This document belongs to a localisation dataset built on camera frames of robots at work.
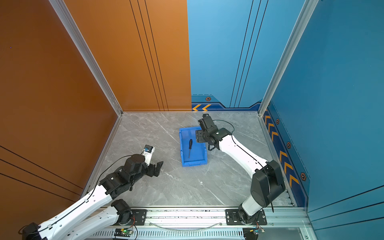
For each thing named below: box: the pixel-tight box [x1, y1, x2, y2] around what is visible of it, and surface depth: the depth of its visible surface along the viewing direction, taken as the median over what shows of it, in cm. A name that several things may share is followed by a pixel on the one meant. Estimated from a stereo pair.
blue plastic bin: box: [179, 126, 208, 167], surface depth 100 cm
